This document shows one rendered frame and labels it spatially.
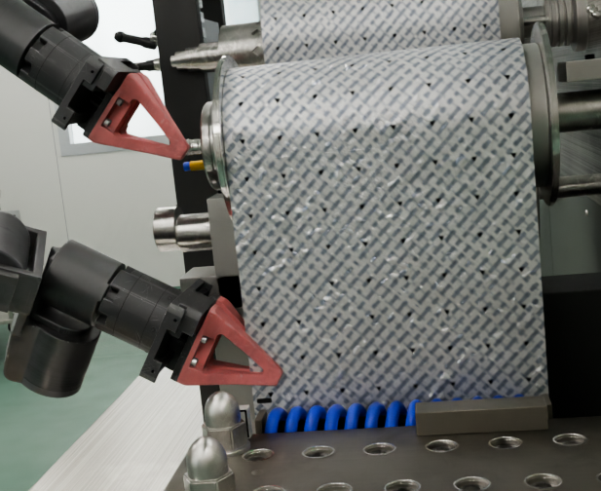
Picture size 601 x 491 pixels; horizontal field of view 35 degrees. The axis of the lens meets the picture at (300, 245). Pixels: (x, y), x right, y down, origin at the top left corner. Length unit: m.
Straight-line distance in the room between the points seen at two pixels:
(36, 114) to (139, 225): 1.02
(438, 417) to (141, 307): 0.25
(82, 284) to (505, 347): 0.34
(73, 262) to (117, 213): 5.91
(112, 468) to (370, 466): 0.49
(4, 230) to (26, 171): 6.10
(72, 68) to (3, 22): 0.07
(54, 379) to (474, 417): 0.34
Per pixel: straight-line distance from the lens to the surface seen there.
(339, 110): 0.75
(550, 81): 0.74
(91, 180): 6.73
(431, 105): 0.74
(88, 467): 1.13
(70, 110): 0.82
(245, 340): 0.77
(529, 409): 0.72
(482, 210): 0.75
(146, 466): 1.10
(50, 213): 6.86
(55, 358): 0.82
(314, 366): 0.78
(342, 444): 0.72
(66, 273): 0.79
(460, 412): 0.72
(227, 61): 0.81
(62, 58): 0.85
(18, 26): 0.86
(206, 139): 0.79
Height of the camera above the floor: 1.29
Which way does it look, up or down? 9 degrees down
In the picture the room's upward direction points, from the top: 6 degrees counter-clockwise
